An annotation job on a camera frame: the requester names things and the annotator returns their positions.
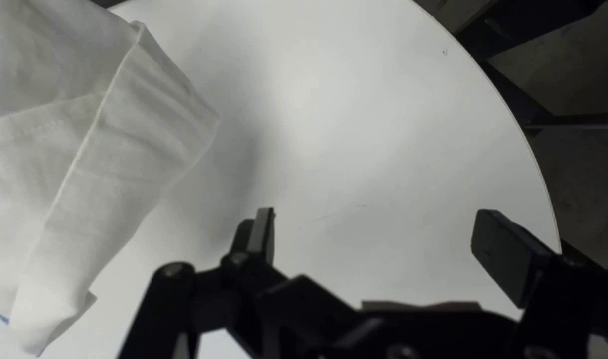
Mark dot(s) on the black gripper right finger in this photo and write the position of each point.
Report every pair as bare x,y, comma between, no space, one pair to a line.
514,255

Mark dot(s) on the white towel with blue stripes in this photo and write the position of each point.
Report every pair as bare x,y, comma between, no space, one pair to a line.
75,165

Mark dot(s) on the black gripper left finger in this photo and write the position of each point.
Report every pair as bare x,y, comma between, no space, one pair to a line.
261,235

